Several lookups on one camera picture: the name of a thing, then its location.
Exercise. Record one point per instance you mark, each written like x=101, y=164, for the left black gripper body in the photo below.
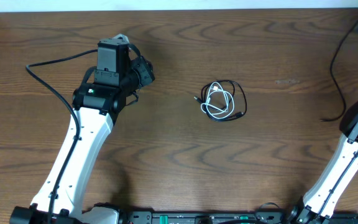
x=144, y=71

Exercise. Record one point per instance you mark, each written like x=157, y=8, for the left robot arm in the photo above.
x=120, y=72

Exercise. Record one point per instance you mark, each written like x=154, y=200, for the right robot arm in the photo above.
x=318, y=204

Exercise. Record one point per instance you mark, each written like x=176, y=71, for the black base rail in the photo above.
x=266, y=213

